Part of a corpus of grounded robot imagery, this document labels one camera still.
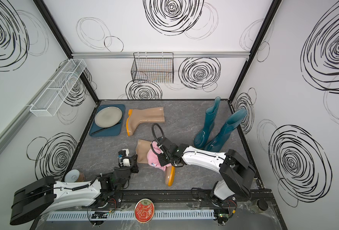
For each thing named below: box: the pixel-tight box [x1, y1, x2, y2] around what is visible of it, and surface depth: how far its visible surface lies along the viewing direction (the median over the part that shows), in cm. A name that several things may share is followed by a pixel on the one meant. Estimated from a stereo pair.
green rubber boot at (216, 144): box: [204, 108, 248, 153], surface depth 90 cm
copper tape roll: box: [64, 169, 85, 183], surface depth 78 cm
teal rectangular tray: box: [89, 103, 126, 137], surface depth 104 cm
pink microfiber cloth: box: [146, 141, 172, 172], surface depth 82 cm
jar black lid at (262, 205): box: [256, 199, 269, 211], surface depth 65 cm
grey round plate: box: [94, 106, 123, 128], surface depth 111 cm
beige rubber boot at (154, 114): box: [125, 106, 166, 137], surface depth 106 cm
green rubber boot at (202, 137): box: [193, 96, 221, 150], surface depth 93 cm
